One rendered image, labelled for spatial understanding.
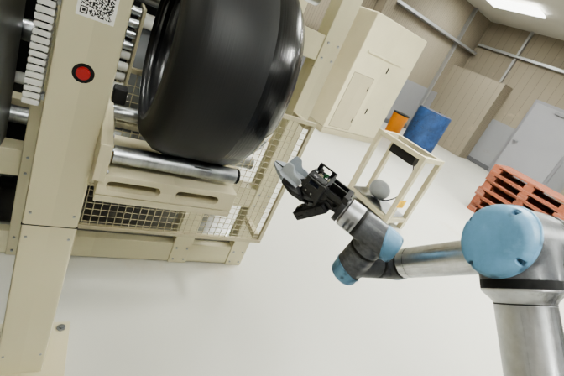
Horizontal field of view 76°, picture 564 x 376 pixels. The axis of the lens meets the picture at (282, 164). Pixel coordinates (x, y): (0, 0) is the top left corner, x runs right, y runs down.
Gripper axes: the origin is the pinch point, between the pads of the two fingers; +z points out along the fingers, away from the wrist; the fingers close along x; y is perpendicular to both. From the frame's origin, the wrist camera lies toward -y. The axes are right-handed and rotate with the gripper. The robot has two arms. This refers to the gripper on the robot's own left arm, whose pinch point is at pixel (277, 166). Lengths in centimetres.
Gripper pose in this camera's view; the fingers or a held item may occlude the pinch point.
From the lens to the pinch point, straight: 93.4
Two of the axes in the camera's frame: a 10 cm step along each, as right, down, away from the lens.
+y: 3.4, -6.7, -6.6
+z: -7.7, -6.0, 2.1
